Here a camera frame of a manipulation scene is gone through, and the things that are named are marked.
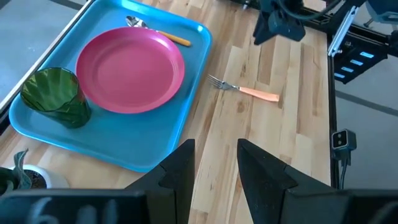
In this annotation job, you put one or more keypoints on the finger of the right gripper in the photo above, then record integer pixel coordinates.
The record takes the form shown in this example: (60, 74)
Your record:
(262, 31)

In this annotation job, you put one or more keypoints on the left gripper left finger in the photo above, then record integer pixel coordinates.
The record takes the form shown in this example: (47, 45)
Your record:
(174, 183)

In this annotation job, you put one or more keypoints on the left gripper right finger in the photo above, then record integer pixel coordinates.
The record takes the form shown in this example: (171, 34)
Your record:
(261, 186)

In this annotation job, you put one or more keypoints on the blue-grey plastic tray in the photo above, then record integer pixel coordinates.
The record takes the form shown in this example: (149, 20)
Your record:
(124, 137)

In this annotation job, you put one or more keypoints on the pink round plate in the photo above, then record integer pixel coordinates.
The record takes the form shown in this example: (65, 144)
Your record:
(130, 71)

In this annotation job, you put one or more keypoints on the green glass cup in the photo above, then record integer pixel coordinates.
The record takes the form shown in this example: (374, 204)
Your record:
(59, 102)

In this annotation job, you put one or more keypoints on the white plant pot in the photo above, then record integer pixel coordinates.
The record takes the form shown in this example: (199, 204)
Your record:
(56, 180)

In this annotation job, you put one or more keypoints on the green potted plant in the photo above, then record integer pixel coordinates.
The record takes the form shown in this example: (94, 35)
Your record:
(18, 174)

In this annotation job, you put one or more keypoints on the silver metal bracket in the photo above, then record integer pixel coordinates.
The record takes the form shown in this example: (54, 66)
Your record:
(342, 32)

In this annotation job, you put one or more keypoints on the black table-level camera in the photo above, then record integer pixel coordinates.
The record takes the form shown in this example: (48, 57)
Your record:
(343, 141)

